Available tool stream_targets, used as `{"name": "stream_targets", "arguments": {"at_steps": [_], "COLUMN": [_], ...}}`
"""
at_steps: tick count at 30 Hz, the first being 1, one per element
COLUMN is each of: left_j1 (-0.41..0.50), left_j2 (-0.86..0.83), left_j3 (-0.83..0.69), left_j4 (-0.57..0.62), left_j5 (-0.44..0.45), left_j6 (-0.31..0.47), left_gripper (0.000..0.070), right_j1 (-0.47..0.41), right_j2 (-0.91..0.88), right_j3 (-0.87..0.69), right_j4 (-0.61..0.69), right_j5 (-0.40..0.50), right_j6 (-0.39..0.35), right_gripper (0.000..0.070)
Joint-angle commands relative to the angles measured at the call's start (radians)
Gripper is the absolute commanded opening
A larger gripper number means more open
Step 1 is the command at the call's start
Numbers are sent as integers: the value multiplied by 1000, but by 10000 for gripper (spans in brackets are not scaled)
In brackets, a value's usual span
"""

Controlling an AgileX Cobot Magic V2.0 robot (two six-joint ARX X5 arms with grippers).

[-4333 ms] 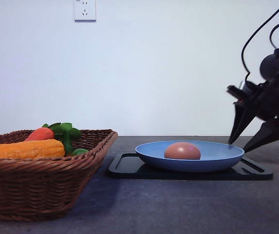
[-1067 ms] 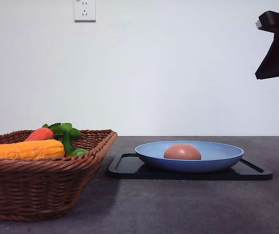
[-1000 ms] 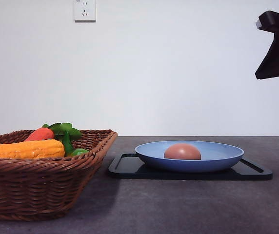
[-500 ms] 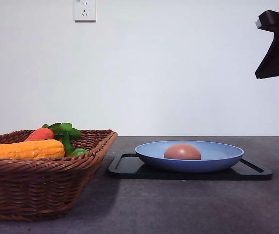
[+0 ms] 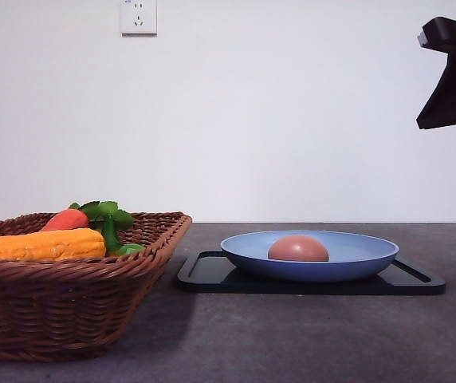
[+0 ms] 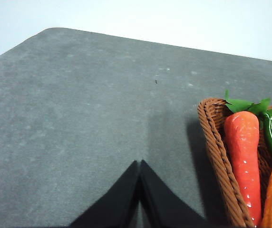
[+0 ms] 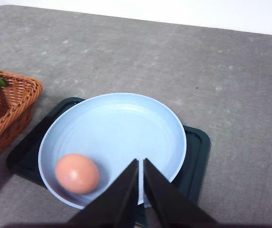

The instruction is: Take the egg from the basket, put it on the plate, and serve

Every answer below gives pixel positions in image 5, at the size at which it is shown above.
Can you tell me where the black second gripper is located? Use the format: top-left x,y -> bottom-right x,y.
416,17 -> 456,130

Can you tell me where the blue plate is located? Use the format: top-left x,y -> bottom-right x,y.
220,231 -> 399,283

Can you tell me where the brown egg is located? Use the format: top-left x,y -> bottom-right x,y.
268,235 -> 329,261

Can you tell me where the brown wicker basket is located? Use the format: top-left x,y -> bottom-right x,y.
0,211 -> 192,361

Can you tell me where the black tray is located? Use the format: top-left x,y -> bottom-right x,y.
176,251 -> 446,295

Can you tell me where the green toy vegetable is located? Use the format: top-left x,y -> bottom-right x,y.
113,243 -> 146,256

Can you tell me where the red toy carrot with leaves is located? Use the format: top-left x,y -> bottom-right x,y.
40,201 -> 134,255

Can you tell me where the orange toy corn cob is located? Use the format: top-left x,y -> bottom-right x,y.
0,227 -> 106,260

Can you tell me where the white wall socket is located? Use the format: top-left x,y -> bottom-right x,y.
120,0 -> 158,38

